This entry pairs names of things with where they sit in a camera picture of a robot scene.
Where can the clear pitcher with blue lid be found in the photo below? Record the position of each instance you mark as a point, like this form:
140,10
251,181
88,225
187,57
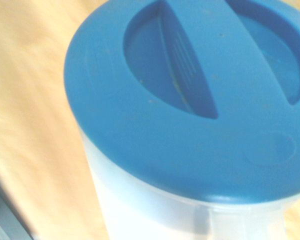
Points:
177,130

